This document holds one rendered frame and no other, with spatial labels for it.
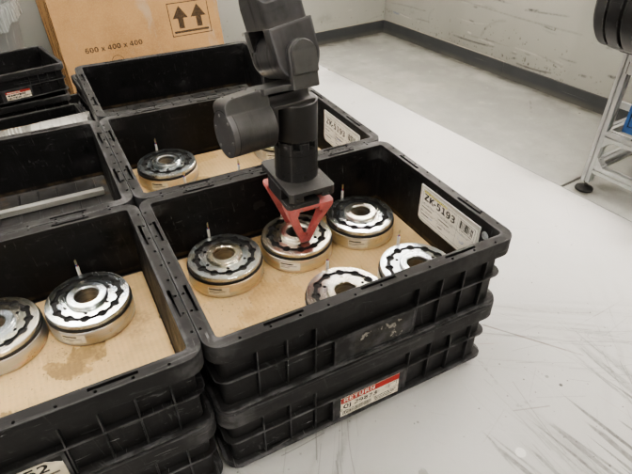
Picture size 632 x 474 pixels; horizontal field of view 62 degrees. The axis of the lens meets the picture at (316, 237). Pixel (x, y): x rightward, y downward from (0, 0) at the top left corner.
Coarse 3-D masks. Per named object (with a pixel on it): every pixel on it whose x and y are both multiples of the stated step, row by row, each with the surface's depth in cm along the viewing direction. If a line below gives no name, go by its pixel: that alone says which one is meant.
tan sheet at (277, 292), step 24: (408, 240) 81; (264, 264) 76; (336, 264) 76; (360, 264) 76; (192, 288) 72; (264, 288) 72; (288, 288) 72; (216, 312) 69; (240, 312) 69; (264, 312) 69; (216, 336) 65
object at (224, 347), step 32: (320, 160) 81; (192, 192) 73; (448, 192) 73; (448, 256) 62; (480, 256) 63; (384, 288) 58; (416, 288) 61; (192, 320) 54; (288, 320) 54; (320, 320) 56; (224, 352) 51
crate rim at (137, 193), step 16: (320, 96) 101; (144, 112) 95; (160, 112) 96; (336, 112) 95; (368, 128) 89; (112, 144) 85; (352, 144) 85; (128, 176) 77; (224, 176) 77; (160, 192) 73
